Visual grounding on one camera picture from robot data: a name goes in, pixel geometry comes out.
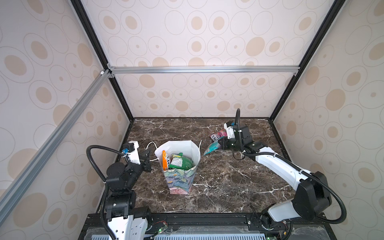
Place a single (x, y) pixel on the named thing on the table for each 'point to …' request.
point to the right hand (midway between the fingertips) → (219, 140)
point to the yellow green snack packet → (178, 161)
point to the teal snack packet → (212, 147)
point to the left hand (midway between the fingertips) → (154, 148)
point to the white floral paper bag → (179, 181)
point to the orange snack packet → (164, 163)
